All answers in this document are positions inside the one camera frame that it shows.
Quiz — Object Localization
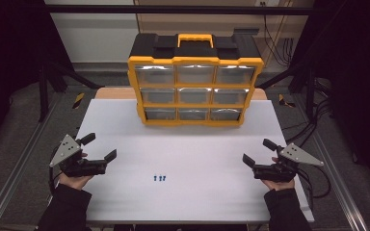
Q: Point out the black floor cables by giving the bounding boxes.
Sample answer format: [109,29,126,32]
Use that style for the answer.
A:
[282,78,332,152]

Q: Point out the black horizontal bar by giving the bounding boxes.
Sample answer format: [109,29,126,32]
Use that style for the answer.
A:
[44,4,316,15]

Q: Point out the yellow clamp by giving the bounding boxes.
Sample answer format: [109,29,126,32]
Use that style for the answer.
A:
[71,92,86,110]
[277,93,297,109]

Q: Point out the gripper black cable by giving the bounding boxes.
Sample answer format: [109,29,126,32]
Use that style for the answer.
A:
[47,145,63,195]
[297,166,332,199]

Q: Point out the black metal stand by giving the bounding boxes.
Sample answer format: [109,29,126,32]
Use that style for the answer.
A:
[38,61,105,123]
[256,61,318,120]

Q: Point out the grid of clear drawers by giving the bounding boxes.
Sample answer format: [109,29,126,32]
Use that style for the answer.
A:
[140,64,256,122]

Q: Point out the hanging black cables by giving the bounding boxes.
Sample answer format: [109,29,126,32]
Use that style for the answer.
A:
[263,13,295,68]

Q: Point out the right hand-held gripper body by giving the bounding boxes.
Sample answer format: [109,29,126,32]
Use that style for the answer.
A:
[252,142,325,183]

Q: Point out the person's right hand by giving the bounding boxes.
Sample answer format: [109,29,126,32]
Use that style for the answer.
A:
[261,177,297,192]

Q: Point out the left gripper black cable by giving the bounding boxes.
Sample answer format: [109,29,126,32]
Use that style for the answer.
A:
[47,145,63,195]

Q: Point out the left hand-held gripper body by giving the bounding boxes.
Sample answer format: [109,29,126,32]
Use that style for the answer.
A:
[48,134,108,178]

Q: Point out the clear plastic drawer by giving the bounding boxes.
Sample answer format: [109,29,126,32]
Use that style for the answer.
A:
[134,64,175,86]

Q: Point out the yellow clamp left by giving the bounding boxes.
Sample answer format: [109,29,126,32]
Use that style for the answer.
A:
[71,92,86,110]

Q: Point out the yellow clamp right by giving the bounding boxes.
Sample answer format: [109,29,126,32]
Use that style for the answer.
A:
[277,93,297,109]

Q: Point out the white wall socket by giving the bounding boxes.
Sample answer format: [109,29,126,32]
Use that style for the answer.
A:
[254,0,280,8]

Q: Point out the light wooden cabinet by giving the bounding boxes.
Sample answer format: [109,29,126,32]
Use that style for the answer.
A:
[134,0,314,41]

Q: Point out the yellow black drawer organizer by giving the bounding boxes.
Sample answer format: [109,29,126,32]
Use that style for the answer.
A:
[127,33,265,127]

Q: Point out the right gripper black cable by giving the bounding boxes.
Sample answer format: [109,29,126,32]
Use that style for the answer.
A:
[297,166,332,199]

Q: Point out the aluminium floor rail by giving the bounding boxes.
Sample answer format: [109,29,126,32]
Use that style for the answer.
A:
[0,92,63,231]
[293,95,370,231]

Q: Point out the person's left hand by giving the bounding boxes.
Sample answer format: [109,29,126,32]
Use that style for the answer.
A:
[58,172,94,191]

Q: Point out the black curtain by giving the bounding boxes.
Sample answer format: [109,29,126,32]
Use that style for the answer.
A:
[0,0,75,155]
[288,0,370,193]

